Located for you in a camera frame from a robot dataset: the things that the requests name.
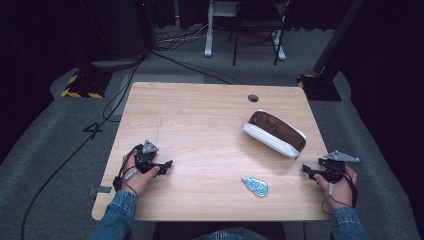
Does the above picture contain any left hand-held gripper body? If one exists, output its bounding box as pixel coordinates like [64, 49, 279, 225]
[134, 139, 160, 174]

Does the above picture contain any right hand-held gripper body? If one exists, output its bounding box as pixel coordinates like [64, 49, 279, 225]
[317, 149, 361, 184]

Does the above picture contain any white and brown pencil case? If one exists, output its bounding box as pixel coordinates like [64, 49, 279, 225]
[241, 109, 308, 160]

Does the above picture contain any person's left hand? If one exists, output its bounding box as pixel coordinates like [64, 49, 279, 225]
[121, 150, 161, 197]

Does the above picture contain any person's right hand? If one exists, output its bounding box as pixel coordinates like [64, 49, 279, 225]
[313, 165, 358, 211]

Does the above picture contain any grey tape piece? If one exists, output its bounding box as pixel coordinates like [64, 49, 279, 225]
[88, 185, 113, 197]

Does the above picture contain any black yellow striped stand base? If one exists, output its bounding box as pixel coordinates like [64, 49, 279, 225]
[60, 68, 114, 99]
[296, 73, 343, 102]

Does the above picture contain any person's lap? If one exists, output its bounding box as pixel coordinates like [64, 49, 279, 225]
[194, 227, 268, 240]

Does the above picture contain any black slanted stand pole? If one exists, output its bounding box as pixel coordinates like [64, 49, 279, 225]
[312, 0, 368, 75]

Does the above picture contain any black chair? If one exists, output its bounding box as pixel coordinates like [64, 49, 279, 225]
[228, 0, 292, 67]

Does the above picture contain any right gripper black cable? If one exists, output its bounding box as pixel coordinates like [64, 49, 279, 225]
[320, 163, 359, 215]

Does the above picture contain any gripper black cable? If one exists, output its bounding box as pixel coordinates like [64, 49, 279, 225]
[112, 145, 142, 192]
[320, 163, 359, 215]

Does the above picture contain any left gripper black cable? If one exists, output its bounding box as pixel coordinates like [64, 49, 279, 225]
[112, 145, 142, 192]

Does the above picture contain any black floor cable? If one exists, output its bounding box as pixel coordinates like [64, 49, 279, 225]
[19, 49, 244, 240]

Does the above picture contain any bundle of floor cables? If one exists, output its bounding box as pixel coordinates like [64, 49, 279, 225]
[154, 23, 214, 52]

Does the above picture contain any white desk frame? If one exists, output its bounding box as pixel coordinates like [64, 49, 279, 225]
[203, 0, 287, 62]

